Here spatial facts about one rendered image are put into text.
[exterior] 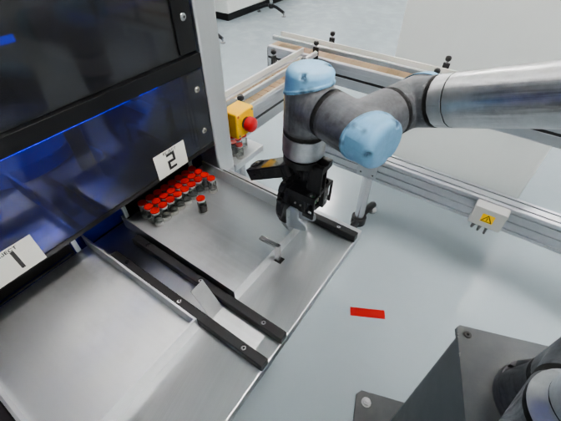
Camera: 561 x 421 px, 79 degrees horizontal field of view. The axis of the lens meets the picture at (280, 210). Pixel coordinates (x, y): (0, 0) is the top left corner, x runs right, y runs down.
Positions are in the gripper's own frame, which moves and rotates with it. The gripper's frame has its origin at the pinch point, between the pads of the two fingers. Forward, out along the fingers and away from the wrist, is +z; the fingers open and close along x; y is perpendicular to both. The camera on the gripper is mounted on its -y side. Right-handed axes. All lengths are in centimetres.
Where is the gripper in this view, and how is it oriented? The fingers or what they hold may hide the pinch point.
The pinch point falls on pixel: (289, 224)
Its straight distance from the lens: 76.0
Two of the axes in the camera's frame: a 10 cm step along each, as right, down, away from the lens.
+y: 8.2, 4.2, -3.9
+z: -0.2, 7.0, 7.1
